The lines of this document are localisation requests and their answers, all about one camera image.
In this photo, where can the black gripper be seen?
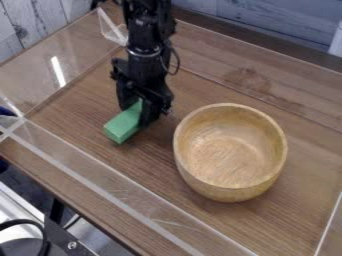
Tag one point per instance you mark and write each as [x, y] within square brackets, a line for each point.
[140, 83]

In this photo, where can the green rectangular block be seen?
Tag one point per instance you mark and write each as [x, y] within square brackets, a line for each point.
[124, 124]

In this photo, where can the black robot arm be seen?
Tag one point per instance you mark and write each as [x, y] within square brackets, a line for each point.
[151, 26]

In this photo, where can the brown wooden bowl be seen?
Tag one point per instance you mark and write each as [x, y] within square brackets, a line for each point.
[230, 150]

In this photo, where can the clear acrylic corner bracket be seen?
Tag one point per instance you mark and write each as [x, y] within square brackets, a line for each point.
[115, 33]

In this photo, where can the clear acrylic front wall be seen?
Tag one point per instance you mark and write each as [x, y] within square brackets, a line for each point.
[126, 186]

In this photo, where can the black metal bracket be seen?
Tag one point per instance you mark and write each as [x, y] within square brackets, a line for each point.
[63, 243]

